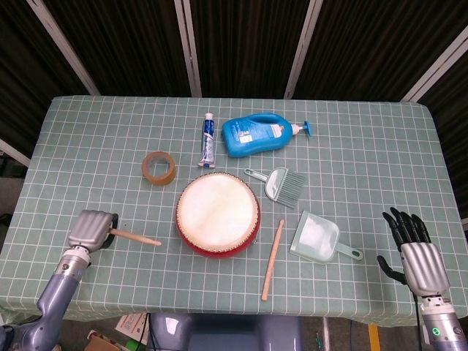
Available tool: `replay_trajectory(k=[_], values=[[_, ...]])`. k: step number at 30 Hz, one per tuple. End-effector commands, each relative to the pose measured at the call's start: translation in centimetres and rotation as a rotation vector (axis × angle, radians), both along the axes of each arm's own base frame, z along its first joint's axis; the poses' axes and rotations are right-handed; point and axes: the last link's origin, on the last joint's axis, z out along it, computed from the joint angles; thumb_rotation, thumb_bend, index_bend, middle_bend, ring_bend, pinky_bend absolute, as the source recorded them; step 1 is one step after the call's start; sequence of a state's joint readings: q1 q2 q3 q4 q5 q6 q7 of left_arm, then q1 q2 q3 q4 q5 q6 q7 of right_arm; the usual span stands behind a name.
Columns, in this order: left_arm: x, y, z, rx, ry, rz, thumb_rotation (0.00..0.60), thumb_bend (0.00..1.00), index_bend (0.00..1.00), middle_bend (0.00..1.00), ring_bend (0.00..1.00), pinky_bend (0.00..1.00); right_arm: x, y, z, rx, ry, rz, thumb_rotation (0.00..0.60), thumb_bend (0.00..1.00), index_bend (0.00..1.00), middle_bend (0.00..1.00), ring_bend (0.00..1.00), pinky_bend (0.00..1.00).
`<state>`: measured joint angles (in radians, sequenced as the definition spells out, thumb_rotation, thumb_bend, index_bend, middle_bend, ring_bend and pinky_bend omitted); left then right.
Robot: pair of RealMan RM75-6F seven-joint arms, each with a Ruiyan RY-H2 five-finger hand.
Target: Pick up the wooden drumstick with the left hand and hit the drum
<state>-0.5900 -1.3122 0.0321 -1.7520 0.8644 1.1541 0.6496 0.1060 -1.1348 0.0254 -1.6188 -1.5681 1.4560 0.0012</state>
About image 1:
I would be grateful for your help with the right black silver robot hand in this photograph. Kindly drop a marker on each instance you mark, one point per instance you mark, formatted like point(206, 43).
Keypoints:
point(424, 265)

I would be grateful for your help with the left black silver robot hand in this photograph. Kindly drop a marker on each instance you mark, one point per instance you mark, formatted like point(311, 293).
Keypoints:
point(89, 230)

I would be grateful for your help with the wooden drumstick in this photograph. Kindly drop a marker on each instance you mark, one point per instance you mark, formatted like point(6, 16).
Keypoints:
point(137, 237)
point(273, 257)

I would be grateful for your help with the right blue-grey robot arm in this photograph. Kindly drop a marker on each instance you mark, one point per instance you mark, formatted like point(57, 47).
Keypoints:
point(440, 323)

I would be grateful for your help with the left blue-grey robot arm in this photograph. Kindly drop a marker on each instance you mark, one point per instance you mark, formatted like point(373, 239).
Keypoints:
point(55, 292)

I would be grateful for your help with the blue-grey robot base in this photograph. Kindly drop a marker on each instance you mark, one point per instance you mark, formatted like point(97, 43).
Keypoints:
point(226, 334)

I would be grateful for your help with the red drum with white skin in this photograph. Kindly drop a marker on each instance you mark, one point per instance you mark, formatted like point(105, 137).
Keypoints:
point(217, 212)

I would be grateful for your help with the pale green hand brush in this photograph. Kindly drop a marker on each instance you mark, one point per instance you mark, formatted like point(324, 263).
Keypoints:
point(278, 184)

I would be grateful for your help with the brown packing tape roll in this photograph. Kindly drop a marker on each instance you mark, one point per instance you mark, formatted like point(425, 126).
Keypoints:
point(164, 179)

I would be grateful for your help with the green checked tablecloth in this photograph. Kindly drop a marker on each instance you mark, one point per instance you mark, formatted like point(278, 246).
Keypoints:
point(109, 139)

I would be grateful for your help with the white printed leaflet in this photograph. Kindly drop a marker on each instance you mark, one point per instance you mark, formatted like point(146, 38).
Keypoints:
point(133, 325)

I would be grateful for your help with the pale green dustpan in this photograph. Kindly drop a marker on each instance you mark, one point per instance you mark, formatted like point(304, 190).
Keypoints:
point(316, 237)

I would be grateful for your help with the brown cardboard box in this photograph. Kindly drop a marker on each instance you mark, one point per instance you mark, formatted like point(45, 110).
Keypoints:
point(102, 343)

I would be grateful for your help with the blue white toothpaste tube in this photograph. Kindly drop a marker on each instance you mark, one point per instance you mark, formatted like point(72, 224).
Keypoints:
point(207, 140)

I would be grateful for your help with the blue pump bottle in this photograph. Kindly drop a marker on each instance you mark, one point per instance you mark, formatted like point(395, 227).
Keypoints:
point(252, 135)

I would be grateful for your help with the white partition frame post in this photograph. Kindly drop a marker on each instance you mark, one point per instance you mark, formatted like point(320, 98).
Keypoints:
point(12, 153)
point(189, 47)
point(302, 47)
point(435, 69)
point(64, 47)

